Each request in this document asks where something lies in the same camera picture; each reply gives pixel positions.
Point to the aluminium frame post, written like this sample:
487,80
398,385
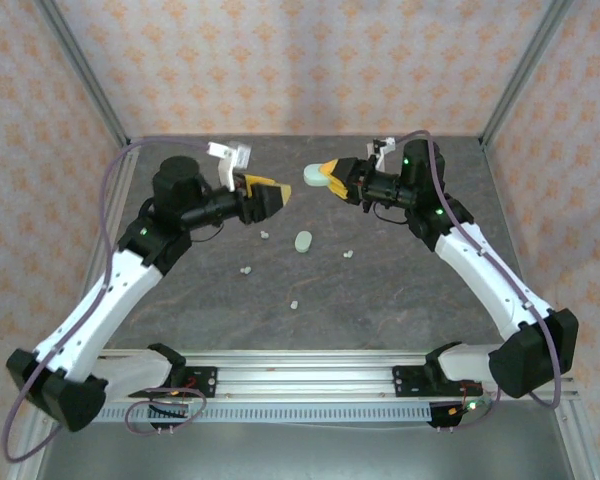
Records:
525,70
87,75

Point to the aluminium table side rail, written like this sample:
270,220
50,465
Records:
128,172
580,452

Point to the mint green earbud charging case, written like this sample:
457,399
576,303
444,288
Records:
304,242
312,176

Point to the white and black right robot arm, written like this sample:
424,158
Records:
485,270

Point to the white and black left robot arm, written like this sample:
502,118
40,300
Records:
95,310

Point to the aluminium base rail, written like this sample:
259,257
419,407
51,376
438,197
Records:
305,375

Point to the grey metal sheet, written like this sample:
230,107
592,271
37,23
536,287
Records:
305,455

